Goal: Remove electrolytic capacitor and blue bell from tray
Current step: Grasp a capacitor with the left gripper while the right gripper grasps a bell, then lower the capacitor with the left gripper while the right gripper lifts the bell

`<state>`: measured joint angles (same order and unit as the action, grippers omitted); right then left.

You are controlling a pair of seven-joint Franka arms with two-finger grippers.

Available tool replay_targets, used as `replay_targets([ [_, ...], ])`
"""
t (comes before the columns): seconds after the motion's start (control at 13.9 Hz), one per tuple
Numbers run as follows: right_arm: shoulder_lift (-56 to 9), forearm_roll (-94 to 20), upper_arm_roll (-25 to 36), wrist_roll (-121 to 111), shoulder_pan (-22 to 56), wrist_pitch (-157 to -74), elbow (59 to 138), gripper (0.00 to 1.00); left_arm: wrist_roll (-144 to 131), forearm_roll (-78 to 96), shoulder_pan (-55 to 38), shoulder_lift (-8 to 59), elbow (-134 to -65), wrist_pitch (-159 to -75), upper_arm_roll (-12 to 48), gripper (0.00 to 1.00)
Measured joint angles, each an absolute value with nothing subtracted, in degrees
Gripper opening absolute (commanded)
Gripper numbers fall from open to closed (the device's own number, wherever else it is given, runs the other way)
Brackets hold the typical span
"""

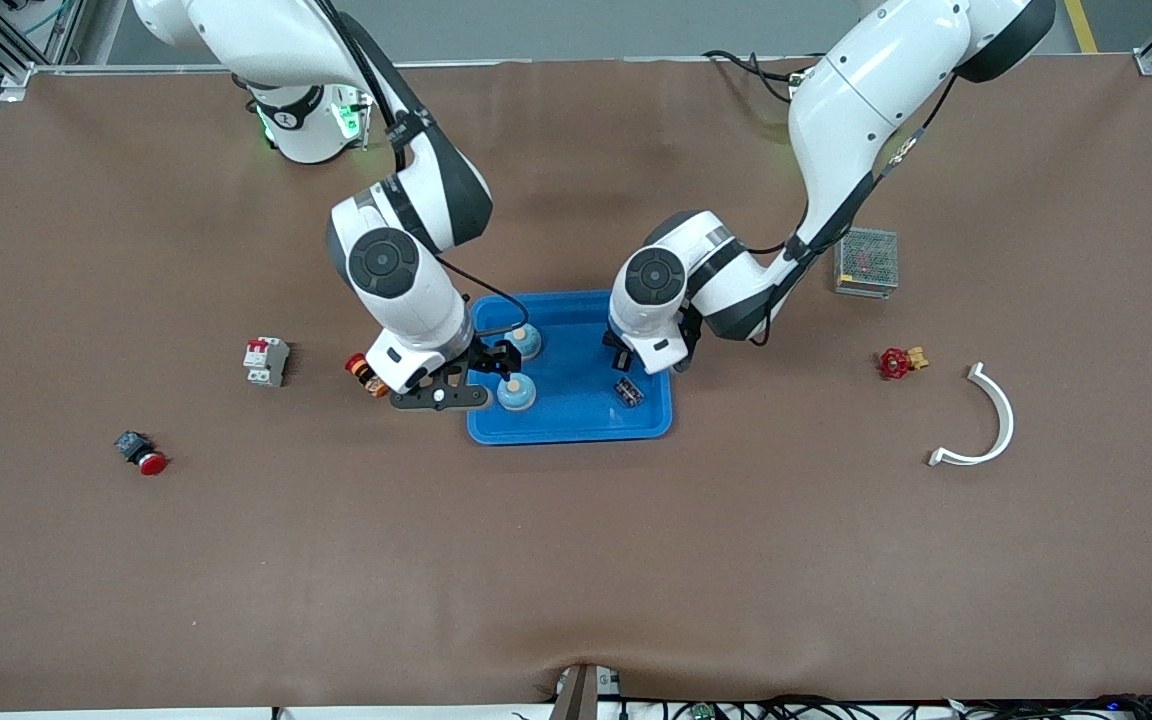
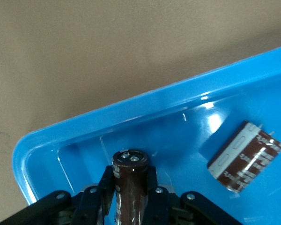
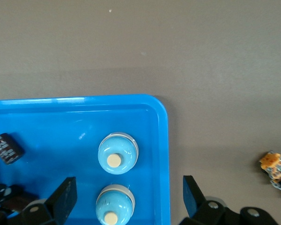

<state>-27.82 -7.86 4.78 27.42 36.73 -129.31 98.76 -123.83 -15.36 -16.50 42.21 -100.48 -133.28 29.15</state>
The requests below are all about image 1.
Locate brown table cover sheet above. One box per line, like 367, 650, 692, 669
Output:
0, 55, 1152, 713

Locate black left base cables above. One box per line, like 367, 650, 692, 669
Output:
704, 48, 809, 106

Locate red orange emergency stop switch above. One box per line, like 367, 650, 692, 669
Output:
344, 353, 391, 398

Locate blue plastic tray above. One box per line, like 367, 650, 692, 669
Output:
466, 289, 674, 446

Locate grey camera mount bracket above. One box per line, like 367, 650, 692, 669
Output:
548, 663, 623, 720

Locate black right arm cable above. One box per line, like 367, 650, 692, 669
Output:
311, 0, 532, 336

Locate red push button dark body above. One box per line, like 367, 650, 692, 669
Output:
114, 430, 170, 477

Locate metal mesh power supply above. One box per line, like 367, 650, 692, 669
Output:
833, 228, 900, 299

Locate white curved plastic bracket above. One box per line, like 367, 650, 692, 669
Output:
927, 362, 1016, 468

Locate brass valve red handwheel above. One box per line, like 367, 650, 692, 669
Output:
877, 346, 930, 381

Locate black cable bundle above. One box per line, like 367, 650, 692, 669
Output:
511, 693, 1152, 720

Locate white circuit breaker red switch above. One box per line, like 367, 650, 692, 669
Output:
242, 336, 291, 388

